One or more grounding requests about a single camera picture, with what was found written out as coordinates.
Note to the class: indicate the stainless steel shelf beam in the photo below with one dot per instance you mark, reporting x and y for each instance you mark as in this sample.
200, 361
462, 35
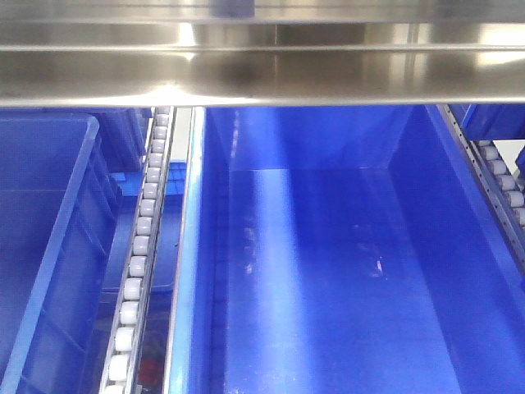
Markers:
225, 53

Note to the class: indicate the large blue target bin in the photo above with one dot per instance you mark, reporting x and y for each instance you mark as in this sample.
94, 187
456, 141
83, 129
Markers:
341, 250

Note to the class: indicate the blue bin on left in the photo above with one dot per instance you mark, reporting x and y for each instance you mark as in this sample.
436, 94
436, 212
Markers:
59, 206

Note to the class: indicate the left white roller track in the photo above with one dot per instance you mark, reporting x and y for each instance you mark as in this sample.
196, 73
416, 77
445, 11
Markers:
121, 364

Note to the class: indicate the white roller track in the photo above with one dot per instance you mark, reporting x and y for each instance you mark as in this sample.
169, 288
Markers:
121, 364
499, 186

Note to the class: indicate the right white roller track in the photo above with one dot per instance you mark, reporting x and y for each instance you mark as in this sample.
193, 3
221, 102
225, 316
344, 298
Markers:
499, 186

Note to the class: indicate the blue bin far right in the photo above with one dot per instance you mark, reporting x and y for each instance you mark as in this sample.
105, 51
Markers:
494, 122

